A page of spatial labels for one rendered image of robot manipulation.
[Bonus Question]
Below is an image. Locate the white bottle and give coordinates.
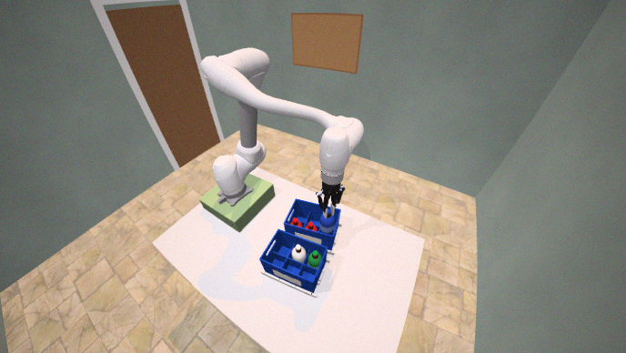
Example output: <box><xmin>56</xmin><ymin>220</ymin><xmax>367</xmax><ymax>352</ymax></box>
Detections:
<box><xmin>292</xmin><ymin>245</ymin><xmax>306</xmax><ymax>263</ymax></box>

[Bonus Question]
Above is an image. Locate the blue crate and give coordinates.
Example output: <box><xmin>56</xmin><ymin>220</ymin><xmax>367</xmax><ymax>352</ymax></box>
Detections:
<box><xmin>285</xmin><ymin>200</ymin><xmax>341</xmax><ymax>251</ymax></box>
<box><xmin>263</xmin><ymin>232</ymin><xmax>328</xmax><ymax>293</ymax></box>

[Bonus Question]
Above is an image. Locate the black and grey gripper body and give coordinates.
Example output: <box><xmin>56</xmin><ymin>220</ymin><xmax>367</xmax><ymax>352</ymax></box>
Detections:
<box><xmin>321</xmin><ymin>181</ymin><xmax>340</xmax><ymax>197</ymax></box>

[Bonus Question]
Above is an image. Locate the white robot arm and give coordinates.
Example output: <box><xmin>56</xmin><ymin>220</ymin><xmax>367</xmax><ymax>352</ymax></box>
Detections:
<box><xmin>200</xmin><ymin>48</ymin><xmax>364</xmax><ymax>207</ymax></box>

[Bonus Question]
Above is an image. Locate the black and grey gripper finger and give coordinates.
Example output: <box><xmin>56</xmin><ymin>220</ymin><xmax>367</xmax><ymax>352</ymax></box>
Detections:
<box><xmin>316</xmin><ymin>189</ymin><xmax>331</xmax><ymax>218</ymax></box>
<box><xmin>330</xmin><ymin>185</ymin><xmax>346</xmax><ymax>216</ymax></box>

